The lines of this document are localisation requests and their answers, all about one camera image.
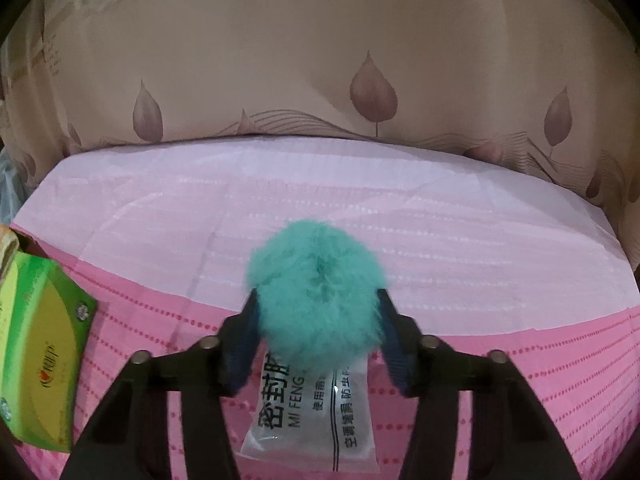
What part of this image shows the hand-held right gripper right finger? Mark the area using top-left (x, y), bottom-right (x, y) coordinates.
top-left (375, 287), bottom-right (583, 480)

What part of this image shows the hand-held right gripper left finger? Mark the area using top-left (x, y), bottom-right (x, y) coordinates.
top-left (59, 292), bottom-right (261, 480)

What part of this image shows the white packet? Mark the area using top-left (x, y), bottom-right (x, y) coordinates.
top-left (240, 345), bottom-right (378, 473)

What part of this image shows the teal fluffy scrunchie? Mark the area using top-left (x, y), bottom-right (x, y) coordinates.
top-left (245, 219), bottom-right (388, 373)

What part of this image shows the gold tin box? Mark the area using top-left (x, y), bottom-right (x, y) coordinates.
top-left (0, 225), bottom-right (21, 271)

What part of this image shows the pink checked tablecloth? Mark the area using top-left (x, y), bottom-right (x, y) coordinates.
top-left (10, 135), bottom-right (640, 480)

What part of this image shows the green tissue box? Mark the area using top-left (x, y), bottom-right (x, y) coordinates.
top-left (0, 252), bottom-right (98, 453)

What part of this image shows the beige leaf print curtain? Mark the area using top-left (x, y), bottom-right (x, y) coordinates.
top-left (0, 0), bottom-right (640, 221)

